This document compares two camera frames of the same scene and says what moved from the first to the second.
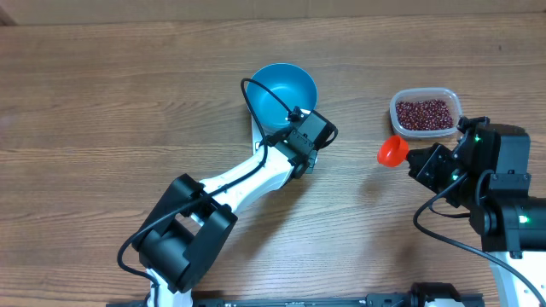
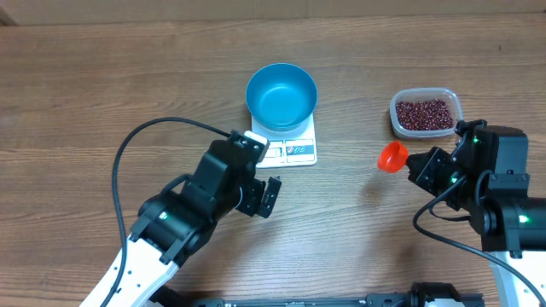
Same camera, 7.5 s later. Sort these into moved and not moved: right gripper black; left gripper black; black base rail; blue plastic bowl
Moved: left gripper black
Not moved: blue plastic bowl; black base rail; right gripper black
